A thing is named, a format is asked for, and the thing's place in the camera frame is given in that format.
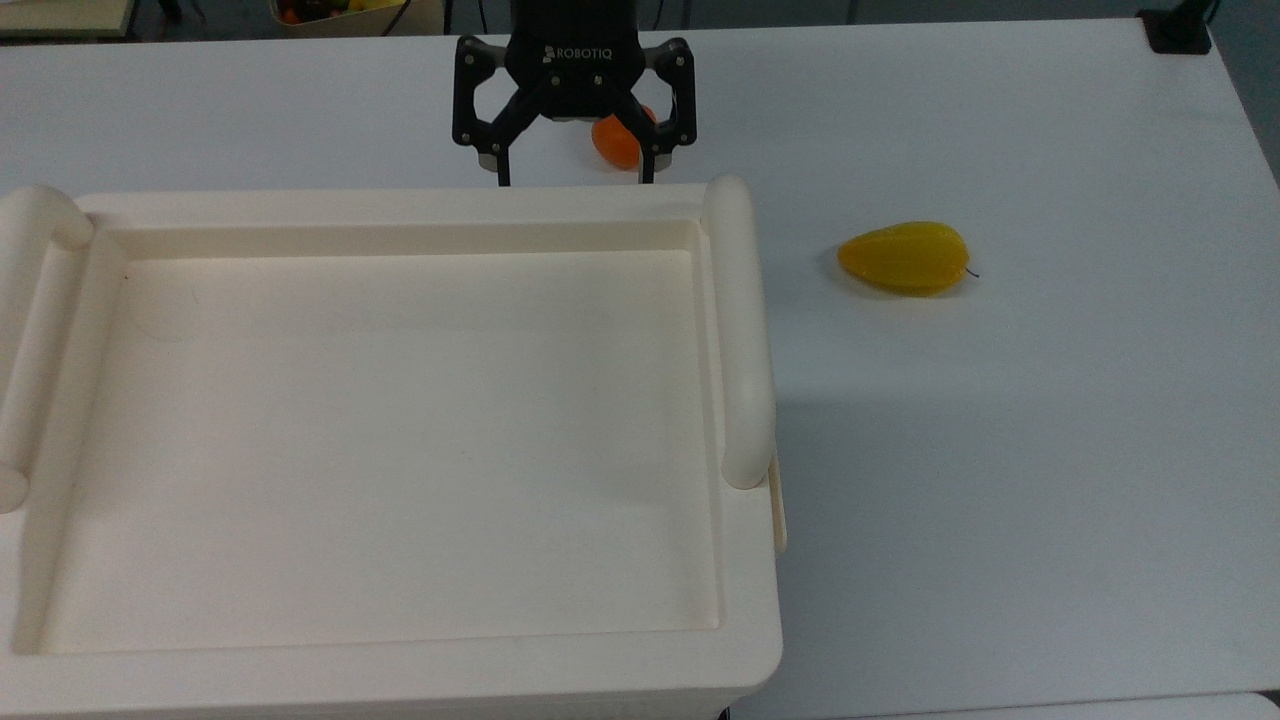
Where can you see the yellow starfruit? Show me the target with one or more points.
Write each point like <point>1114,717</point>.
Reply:
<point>905,258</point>

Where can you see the cardboard box with fruit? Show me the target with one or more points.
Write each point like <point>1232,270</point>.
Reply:
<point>340,15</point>

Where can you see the orange tangerine fruit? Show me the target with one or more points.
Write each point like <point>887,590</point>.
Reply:
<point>612,145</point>

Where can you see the light wooden table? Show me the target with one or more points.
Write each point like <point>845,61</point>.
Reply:
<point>60,15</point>

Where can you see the black table clamp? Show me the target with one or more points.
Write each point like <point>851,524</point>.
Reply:
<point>1178,30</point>

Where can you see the cream plastic cabinet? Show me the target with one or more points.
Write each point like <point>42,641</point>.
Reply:
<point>400,450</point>

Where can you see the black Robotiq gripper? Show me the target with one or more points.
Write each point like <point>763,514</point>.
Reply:
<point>575,50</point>

